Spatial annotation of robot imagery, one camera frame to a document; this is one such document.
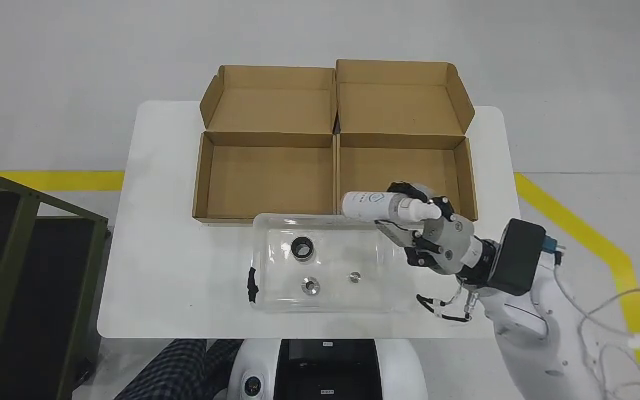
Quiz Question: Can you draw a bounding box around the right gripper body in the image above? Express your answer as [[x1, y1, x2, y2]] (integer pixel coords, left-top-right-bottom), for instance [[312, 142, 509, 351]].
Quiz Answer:
[[422, 213, 497, 287]]

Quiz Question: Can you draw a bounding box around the small white spray bottle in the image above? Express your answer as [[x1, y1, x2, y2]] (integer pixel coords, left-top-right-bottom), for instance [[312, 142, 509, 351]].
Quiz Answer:
[[341, 190, 444, 223]]

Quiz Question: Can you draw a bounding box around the brown cardboard box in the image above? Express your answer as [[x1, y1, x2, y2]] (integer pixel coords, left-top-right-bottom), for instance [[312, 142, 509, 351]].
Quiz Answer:
[[333, 58, 479, 223], [192, 64, 339, 225]]

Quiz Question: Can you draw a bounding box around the deep clear plastic tray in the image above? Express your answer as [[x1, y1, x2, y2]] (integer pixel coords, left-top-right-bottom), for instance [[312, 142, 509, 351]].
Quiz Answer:
[[246, 212, 427, 315]]

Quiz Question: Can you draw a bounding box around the robot body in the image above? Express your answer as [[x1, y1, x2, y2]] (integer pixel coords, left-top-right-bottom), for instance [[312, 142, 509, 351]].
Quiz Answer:
[[227, 338, 429, 400]]

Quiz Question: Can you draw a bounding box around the person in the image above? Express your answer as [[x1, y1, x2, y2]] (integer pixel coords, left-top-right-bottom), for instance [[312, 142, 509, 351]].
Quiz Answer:
[[113, 338, 246, 400]]

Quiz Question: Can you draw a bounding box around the dark green metal rack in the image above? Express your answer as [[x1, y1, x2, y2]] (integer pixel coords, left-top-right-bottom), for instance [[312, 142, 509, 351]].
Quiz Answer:
[[0, 176, 112, 400]]

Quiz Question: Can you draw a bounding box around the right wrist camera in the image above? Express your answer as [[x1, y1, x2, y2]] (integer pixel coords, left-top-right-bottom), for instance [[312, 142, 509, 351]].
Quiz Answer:
[[486, 217, 559, 297]]

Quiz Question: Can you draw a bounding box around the black cable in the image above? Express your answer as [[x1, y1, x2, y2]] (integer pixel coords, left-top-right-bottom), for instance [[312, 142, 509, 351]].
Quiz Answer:
[[415, 279, 475, 324]]

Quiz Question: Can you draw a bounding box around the thin white cable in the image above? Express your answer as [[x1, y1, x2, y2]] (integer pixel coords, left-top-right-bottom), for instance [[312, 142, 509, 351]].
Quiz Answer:
[[551, 248, 640, 400]]

